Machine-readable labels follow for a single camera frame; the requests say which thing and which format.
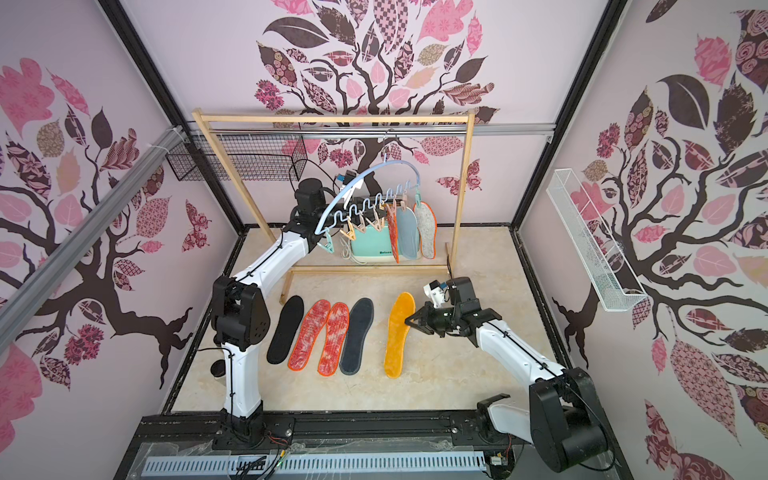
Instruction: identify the white slotted cable duct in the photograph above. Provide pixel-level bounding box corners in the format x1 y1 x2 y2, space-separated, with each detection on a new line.
138 451 486 478

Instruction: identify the light blue insole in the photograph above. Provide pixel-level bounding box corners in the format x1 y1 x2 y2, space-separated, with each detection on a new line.
396 207 420 260

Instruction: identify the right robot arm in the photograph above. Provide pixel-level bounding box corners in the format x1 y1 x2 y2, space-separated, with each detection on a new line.
404 277 617 473

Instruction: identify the mint green toaster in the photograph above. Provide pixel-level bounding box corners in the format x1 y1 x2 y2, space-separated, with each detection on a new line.
341 197 394 264

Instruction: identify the black insole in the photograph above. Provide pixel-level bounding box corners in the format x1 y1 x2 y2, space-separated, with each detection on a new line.
266 295 304 365

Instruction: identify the dark grey insole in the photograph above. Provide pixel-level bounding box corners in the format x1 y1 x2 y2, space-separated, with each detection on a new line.
339 297 374 376

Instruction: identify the red patterned insole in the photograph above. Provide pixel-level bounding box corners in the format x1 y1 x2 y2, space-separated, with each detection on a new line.
318 302 350 377
288 299 331 371

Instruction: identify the orange edged insole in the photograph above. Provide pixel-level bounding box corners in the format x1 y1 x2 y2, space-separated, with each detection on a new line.
414 201 437 259

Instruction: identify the black wire basket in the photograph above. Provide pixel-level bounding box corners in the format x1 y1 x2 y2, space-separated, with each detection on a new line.
166 134 309 182

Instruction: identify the white wire shelf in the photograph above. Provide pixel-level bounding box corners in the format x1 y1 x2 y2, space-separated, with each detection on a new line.
546 169 648 312

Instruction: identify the wooden clothes rack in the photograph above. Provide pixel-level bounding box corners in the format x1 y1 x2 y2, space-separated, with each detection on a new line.
192 109 476 302

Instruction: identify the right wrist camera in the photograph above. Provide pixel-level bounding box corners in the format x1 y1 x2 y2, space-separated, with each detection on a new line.
423 280 449 309

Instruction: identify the light blue clip hanger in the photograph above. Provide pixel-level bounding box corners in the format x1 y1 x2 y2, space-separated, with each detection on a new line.
313 160 421 253

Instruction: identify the grey aluminium rail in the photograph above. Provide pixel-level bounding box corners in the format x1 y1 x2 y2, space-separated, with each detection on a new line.
1 126 186 349

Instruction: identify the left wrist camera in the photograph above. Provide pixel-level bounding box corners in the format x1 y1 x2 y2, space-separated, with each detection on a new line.
336 170 358 186

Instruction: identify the yellow insole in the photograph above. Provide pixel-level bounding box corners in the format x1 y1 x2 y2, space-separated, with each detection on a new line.
384 292 415 379

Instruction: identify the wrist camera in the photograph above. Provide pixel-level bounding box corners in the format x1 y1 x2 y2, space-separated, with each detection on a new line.
336 170 358 186
423 280 449 309

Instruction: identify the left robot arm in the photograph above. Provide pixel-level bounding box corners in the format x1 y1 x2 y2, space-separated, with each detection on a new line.
211 178 330 445

